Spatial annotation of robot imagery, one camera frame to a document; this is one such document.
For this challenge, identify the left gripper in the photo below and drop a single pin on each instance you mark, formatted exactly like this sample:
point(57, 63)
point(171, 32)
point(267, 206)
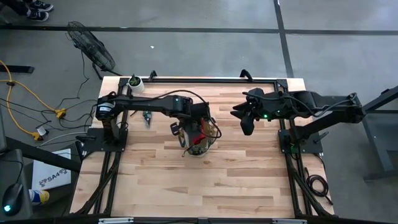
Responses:
point(197, 116)

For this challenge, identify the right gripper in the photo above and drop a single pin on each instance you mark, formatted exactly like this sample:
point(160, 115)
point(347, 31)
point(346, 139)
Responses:
point(264, 107)

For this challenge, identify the beige green-trimmed gardening bag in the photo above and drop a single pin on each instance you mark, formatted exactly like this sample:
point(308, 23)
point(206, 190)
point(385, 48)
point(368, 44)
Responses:
point(199, 152)

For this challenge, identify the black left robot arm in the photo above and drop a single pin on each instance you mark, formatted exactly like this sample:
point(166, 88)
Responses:
point(146, 104)

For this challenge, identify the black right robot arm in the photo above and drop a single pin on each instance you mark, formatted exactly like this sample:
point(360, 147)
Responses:
point(326, 107)

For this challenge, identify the black table clamp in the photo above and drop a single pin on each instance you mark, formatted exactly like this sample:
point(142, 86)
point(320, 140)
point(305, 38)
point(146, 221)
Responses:
point(152, 75)
point(246, 74)

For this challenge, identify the green pruning shears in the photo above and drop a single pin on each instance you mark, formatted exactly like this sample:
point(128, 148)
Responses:
point(147, 118)

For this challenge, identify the white pot with plant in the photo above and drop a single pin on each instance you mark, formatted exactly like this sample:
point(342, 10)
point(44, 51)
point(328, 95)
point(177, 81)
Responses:
point(138, 85)

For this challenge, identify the black floor fan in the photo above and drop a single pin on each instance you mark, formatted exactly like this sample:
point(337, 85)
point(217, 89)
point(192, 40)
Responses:
point(93, 49)

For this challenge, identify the black metal stand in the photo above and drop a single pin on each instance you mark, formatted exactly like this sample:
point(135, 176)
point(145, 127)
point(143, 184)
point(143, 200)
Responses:
point(377, 146)

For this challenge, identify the white SA4 paper sign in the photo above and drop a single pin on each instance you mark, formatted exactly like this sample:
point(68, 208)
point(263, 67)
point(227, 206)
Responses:
point(51, 168)

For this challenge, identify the yellow and blue bottle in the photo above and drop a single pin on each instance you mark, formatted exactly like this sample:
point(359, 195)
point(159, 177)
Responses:
point(42, 196)

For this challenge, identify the black floor bar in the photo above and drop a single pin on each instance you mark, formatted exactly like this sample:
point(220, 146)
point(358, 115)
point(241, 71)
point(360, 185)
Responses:
point(18, 69)

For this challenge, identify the person's dark sneaker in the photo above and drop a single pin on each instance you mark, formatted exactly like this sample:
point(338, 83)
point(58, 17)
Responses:
point(37, 16)
point(43, 6)

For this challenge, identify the dark grey desk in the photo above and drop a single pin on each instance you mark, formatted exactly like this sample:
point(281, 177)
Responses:
point(6, 168)

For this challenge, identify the black computer mouse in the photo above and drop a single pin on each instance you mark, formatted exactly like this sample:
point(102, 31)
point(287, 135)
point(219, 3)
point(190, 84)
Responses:
point(14, 197)

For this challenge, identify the person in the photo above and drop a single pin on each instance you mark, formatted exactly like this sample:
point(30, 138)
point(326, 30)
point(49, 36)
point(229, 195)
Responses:
point(18, 6)

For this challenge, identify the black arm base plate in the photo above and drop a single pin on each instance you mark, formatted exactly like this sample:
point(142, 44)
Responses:
point(306, 148)
point(90, 145)

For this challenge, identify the silver aluminium bracket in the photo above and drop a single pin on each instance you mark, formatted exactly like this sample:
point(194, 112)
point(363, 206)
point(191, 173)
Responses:
point(289, 221)
point(115, 221)

